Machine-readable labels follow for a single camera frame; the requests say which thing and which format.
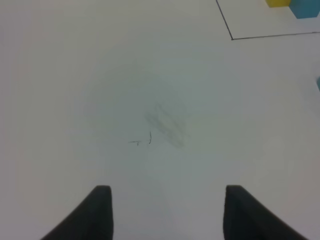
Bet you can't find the blue template block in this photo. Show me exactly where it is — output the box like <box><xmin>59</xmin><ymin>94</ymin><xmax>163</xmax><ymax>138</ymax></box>
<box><xmin>289</xmin><ymin>0</ymin><xmax>320</xmax><ymax>19</ymax></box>

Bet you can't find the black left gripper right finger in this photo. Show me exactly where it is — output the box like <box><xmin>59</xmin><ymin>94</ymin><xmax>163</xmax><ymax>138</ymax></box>
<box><xmin>223</xmin><ymin>185</ymin><xmax>305</xmax><ymax>240</ymax></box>

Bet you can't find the green block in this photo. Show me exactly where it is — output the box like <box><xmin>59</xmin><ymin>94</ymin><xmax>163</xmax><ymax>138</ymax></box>
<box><xmin>316</xmin><ymin>77</ymin><xmax>320</xmax><ymax>91</ymax></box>

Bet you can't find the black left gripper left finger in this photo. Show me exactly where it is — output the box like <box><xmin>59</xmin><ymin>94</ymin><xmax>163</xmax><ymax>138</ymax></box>
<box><xmin>43</xmin><ymin>185</ymin><xmax>114</xmax><ymax>240</ymax></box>

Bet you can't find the yellow template block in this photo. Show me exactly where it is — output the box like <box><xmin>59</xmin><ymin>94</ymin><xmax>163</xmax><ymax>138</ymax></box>
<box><xmin>265</xmin><ymin>0</ymin><xmax>291</xmax><ymax>8</ymax></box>

